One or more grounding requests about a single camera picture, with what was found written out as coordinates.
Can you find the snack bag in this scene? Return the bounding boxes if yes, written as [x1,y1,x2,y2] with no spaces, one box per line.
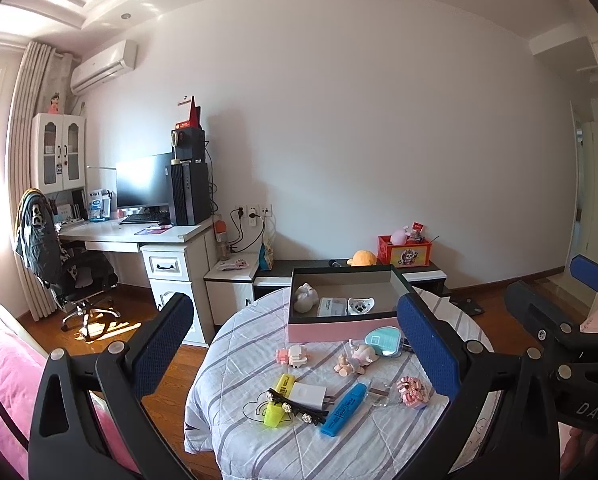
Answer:
[259,240,274,272]

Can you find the white desk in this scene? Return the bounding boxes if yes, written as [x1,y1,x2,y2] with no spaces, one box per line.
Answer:
[60,219,218,348]

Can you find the white rabbit figurine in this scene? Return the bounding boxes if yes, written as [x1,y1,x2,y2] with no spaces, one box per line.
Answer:
[293,283,320,314]

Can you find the white paw print dish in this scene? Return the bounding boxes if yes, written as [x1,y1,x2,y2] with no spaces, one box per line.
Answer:
[347,297,375,315]

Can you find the pink pig doll figurine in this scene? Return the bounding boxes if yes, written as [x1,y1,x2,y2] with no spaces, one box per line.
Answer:
[334,340,379,377]

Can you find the wall power sockets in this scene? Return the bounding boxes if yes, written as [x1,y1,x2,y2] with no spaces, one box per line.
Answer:
[234,205,273,226]

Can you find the clear glass perfume bottle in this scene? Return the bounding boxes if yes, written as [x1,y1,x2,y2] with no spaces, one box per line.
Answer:
[364,379,401,408]

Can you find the white air conditioner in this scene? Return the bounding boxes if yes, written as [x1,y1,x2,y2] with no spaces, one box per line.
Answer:
[70,40,138,96]

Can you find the pink and green box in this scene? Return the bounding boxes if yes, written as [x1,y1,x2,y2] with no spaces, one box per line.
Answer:
[287,266,414,342]

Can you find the black hair clip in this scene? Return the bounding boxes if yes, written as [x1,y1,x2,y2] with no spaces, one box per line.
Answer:
[267,388,329,426]

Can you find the black keyboard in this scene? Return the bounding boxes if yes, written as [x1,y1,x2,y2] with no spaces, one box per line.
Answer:
[120,212,170,226]

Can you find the black white tv cabinet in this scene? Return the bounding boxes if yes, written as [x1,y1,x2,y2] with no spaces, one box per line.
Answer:
[202,251,449,328]

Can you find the blue highlighter marker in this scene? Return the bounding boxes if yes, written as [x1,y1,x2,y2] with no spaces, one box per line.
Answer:
[320,382,367,437]

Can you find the beige curtain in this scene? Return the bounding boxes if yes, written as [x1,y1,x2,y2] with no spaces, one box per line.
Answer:
[5,40,57,322]

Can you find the clear tissue pack box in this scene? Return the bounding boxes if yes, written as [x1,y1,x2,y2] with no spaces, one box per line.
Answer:
[317,297,348,318]

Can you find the orange cap bottle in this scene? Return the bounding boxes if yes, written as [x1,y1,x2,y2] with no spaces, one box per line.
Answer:
[214,220,229,261]

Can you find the black computer monitor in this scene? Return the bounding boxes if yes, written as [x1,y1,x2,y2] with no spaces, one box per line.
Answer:
[116,153,171,214]

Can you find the red storage box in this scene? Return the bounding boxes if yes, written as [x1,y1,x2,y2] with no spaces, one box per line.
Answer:
[377,235,433,269]

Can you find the yellow highlighter marker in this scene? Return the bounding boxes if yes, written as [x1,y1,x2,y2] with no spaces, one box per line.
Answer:
[263,374,296,428]

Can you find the striped white quilt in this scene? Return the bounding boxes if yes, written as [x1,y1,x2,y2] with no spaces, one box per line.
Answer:
[182,286,501,480]

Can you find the doll on cabinet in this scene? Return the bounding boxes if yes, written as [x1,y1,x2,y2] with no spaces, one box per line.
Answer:
[48,92,60,115]

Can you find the black speaker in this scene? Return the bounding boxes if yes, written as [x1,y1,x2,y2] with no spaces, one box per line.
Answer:
[171,127,206,162]

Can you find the red paper bag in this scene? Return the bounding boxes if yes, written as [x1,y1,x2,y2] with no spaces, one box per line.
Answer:
[174,96,200,129]

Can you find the pink plush toy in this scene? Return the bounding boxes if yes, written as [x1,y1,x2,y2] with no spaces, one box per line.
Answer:
[390,226,412,246]

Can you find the black computer tower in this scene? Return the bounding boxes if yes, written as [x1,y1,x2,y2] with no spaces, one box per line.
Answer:
[169,160,211,226]

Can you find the black office chair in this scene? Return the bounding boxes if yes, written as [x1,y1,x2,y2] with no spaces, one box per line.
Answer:
[15,188,120,341]

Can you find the pink bedding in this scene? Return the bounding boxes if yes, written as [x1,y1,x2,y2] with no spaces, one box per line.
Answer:
[0,284,141,480]

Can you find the small pink white block toy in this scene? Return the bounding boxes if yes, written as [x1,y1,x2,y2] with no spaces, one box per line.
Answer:
[275,344,309,368]

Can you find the white glass door cabinet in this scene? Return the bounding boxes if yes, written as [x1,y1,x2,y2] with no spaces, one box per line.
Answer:
[31,113,86,194]

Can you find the black floor scale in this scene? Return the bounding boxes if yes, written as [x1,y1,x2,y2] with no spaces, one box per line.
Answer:
[450,298,484,318]

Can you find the teal brush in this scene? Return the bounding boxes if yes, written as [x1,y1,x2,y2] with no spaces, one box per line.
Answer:
[364,326,403,358]

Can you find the orange octopus plush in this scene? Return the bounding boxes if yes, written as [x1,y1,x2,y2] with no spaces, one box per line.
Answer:
[347,249,377,266]

